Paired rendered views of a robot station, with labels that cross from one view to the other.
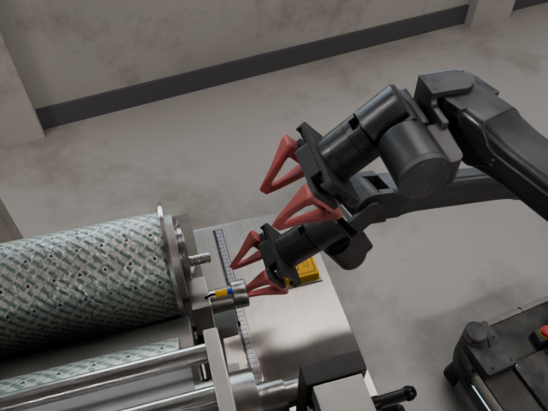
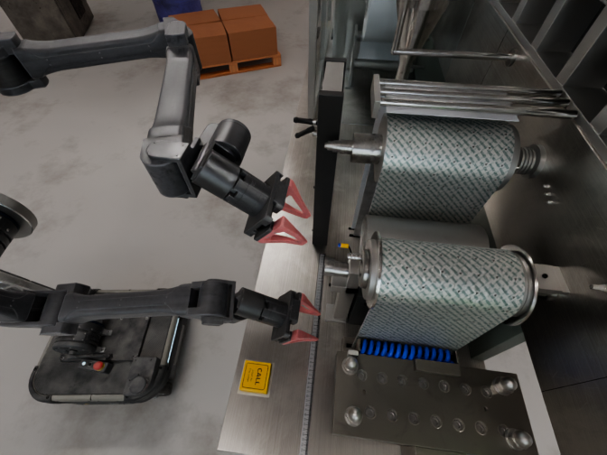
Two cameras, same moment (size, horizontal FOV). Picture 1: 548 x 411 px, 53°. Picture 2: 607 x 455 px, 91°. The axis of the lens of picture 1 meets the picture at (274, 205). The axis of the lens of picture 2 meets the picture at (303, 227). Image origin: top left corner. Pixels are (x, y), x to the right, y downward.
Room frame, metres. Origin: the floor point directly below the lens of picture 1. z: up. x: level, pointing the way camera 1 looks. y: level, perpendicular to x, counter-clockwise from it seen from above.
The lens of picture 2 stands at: (0.72, 0.12, 1.76)
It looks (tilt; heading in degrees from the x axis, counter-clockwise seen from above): 54 degrees down; 202
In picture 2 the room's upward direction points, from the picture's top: straight up
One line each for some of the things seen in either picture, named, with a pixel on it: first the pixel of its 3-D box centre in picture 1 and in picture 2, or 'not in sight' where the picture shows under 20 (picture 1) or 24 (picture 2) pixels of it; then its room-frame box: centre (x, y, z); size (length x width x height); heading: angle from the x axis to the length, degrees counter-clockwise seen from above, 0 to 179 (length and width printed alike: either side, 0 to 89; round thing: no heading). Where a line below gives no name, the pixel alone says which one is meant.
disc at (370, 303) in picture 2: (170, 257); (372, 269); (0.42, 0.14, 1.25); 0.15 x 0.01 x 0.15; 15
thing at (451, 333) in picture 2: not in sight; (417, 330); (0.45, 0.27, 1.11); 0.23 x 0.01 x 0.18; 106
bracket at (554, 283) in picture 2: not in sight; (546, 278); (0.34, 0.42, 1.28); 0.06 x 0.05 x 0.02; 106
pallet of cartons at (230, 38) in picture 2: not in sight; (225, 41); (-2.52, -2.24, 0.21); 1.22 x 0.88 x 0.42; 126
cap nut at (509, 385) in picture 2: not in sight; (508, 384); (0.46, 0.48, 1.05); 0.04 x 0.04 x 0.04
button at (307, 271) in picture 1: (298, 266); (256, 376); (0.64, -0.05, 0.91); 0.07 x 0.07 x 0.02; 16
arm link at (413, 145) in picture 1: (429, 139); (205, 155); (0.44, -0.17, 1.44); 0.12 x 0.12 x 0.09; 14
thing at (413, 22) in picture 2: not in sight; (396, 98); (-0.30, 0.04, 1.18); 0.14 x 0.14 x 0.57
